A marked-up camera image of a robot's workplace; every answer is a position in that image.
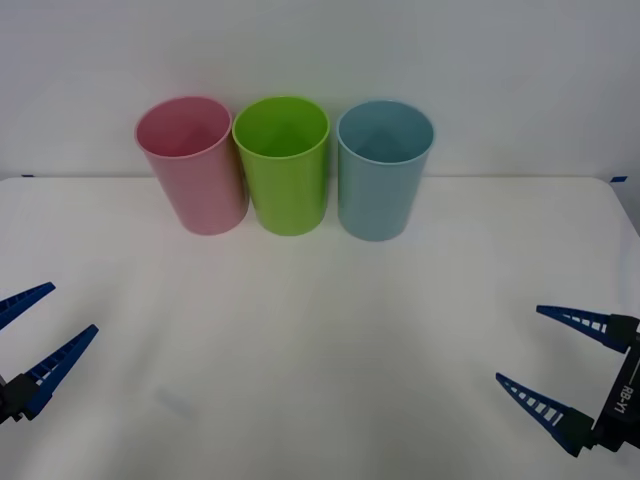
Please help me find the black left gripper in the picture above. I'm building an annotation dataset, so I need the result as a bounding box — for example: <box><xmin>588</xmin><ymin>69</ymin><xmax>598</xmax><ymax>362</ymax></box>
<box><xmin>0</xmin><ymin>282</ymin><xmax>100</xmax><ymax>426</ymax></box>

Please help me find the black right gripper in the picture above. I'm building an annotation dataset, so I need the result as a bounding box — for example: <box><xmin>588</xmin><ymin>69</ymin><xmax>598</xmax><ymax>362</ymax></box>
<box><xmin>494</xmin><ymin>304</ymin><xmax>640</xmax><ymax>459</ymax></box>

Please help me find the pink plastic bin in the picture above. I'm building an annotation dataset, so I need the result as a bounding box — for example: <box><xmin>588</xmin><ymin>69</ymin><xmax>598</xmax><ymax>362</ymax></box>
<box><xmin>134</xmin><ymin>95</ymin><xmax>250</xmax><ymax>237</ymax></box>

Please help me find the pale blue plastic bin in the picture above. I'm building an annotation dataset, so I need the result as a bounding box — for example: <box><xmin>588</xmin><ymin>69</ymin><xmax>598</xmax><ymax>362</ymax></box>
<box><xmin>336</xmin><ymin>99</ymin><xmax>436</xmax><ymax>242</ymax></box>

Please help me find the green plastic bin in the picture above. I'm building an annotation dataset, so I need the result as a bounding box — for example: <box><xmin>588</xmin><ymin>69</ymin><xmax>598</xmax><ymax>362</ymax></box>
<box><xmin>231</xmin><ymin>95</ymin><xmax>332</xmax><ymax>237</ymax></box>

